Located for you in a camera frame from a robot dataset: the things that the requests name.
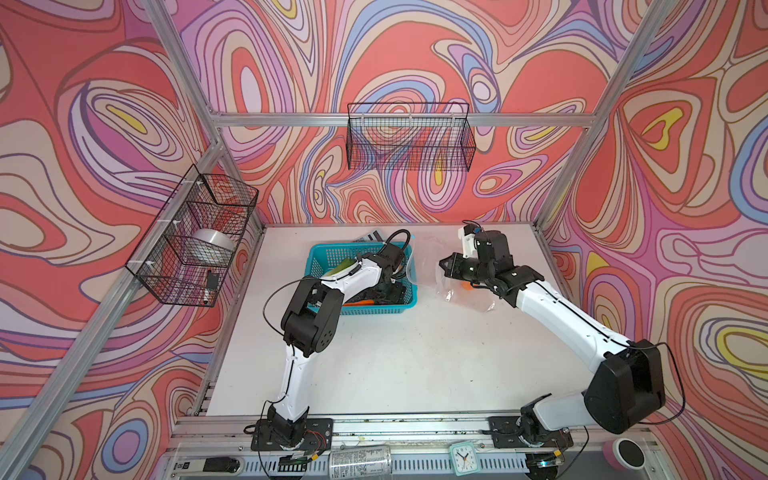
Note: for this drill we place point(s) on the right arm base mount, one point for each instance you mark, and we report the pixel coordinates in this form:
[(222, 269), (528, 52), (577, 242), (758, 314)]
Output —
[(526, 431)]

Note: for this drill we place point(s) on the black wire basket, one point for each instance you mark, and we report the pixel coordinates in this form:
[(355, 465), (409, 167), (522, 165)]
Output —
[(409, 136), (201, 226)]

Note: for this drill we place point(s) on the back black wire basket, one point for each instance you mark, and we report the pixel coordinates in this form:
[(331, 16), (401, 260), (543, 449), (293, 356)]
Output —
[(409, 136)]

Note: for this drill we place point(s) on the green lettuce leaf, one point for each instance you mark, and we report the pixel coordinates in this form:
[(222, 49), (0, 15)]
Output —
[(342, 266)]

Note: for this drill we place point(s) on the teal plastic basket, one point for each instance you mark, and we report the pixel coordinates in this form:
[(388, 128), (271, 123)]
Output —
[(324, 257)]

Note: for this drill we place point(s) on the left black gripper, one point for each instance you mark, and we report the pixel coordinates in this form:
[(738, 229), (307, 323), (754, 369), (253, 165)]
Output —
[(397, 297)]

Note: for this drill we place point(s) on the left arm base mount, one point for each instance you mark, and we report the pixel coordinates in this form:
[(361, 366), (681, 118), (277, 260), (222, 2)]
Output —
[(278, 434)]

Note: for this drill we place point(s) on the black power strip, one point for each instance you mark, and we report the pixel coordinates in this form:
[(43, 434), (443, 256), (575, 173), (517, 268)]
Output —
[(207, 466)]

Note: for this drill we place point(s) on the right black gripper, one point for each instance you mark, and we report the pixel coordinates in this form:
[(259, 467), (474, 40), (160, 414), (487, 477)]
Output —
[(454, 268)]

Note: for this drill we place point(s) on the silver tape roll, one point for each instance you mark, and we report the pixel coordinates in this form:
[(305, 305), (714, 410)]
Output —
[(211, 247)]

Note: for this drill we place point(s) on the left black wire basket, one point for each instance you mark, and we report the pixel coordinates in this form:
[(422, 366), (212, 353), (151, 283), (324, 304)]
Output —
[(201, 226)]

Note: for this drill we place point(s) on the orange carrot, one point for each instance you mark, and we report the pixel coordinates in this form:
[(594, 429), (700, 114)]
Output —
[(362, 303)]

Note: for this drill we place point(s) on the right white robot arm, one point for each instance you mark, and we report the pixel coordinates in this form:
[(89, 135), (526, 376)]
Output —
[(627, 384)]

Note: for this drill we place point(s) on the small teal alarm clock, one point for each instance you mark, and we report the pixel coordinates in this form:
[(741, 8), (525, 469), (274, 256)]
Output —
[(464, 458)]

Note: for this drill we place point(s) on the silver drink can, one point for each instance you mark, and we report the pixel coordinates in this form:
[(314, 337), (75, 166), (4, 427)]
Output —
[(367, 463)]

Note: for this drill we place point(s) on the striped booklet behind basket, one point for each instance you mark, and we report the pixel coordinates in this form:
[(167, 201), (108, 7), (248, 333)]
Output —
[(372, 236)]

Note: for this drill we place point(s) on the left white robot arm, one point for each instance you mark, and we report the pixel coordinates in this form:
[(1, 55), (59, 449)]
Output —
[(368, 278)]

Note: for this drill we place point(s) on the pink tape roll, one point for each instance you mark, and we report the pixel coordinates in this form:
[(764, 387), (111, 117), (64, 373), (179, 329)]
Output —
[(624, 454)]

